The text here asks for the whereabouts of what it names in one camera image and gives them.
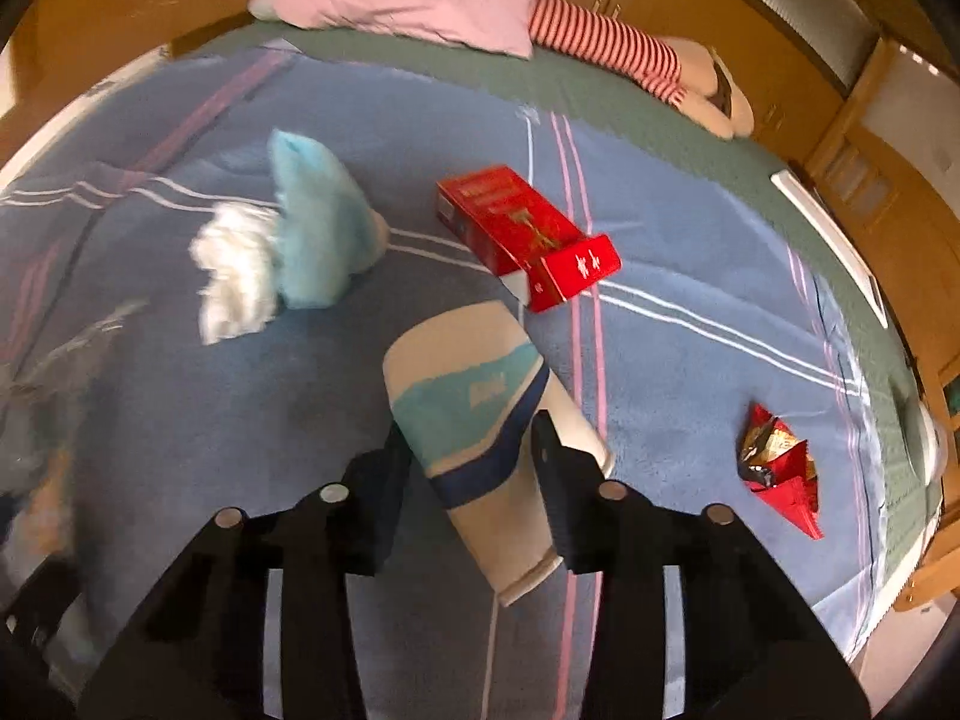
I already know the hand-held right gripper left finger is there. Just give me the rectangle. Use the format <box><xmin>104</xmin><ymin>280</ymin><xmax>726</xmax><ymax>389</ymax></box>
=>
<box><xmin>75</xmin><ymin>420</ymin><xmax>415</xmax><ymax>720</ymax></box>

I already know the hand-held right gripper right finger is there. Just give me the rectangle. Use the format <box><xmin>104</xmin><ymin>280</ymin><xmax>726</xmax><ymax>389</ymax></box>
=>
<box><xmin>529</xmin><ymin>411</ymin><xmax>872</xmax><ymax>720</ymax></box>

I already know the white and teal paper cup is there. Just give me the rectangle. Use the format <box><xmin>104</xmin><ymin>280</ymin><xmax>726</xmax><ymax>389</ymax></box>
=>
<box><xmin>382</xmin><ymin>300</ymin><xmax>616</xmax><ymax>607</ymax></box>

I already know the white plastic bag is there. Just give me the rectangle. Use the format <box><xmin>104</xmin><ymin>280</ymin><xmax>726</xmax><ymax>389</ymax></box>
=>
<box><xmin>0</xmin><ymin>300</ymin><xmax>155</xmax><ymax>563</ymax></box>

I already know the blue striped blanket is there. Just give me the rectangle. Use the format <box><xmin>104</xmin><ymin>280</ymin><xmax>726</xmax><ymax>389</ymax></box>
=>
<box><xmin>0</xmin><ymin>45</ymin><xmax>878</xmax><ymax>720</ymax></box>

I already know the red foil wrapper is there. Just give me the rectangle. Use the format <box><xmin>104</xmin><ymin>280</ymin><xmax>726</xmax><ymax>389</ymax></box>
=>
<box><xmin>736</xmin><ymin>403</ymin><xmax>824</xmax><ymax>541</ymax></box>

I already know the white fluffy sock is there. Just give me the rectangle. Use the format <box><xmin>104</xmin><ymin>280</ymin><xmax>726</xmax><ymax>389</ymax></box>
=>
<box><xmin>189</xmin><ymin>202</ymin><xmax>290</xmax><ymax>346</ymax></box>

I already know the red cardboard box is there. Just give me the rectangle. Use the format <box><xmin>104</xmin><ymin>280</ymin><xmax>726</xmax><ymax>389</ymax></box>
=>
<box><xmin>436</xmin><ymin>165</ymin><xmax>622</xmax><ymax>314</ymax></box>

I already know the white round device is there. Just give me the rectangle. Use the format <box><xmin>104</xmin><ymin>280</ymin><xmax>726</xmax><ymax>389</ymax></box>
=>
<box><xmin>896</xmin><ymin>390</ymin><xmax>952</xmax><ymax>500</ymax></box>

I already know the white long flat bar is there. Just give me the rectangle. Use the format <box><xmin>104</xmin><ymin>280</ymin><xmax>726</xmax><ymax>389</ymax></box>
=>
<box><xmin>771</xmin><ymin>169</ymin><xmax>890</xmax><ymax>327</ymax></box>

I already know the green bed sheet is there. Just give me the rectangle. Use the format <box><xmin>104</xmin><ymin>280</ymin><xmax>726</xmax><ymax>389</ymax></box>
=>
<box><xmin>172</xmin><ymin>19</ymin><xmax>938</xmax><ymax>578</ymax></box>

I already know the striped plush doll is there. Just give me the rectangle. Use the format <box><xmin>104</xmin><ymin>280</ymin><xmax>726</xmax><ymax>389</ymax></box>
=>
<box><xmin>529</xmin><ymin>0</ymin><xmax>755</xmax><ymax>140</ymax></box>

